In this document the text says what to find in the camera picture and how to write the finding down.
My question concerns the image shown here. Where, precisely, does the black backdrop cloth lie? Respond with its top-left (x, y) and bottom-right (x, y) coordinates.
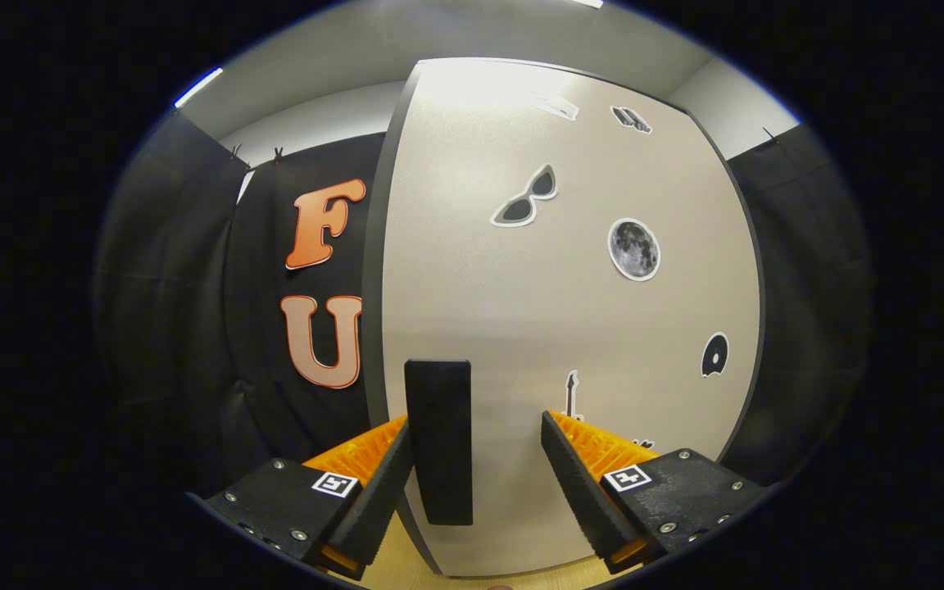
top-left (93, 111), bottom-right (874, 492)

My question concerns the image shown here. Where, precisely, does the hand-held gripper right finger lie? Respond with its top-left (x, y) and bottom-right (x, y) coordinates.
top-left (542, 410), bottom-right (770, 573)

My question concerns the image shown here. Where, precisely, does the row of black cloth clips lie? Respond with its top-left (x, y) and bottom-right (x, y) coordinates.
top-left (230, 127), bottom-right (780, 165)

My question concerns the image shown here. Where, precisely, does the dark grey shoe cabinet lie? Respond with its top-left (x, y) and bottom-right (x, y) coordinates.
top-left (360, 56), bottom-right (769, 579)

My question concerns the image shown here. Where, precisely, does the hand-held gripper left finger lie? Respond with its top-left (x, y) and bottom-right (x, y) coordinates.
top-left (187, 414), bottom-right (414, 579)

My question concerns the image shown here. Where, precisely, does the beige shoe cabinet door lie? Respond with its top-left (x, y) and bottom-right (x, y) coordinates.
top-left (380, 59), bottom-right (761, 577)

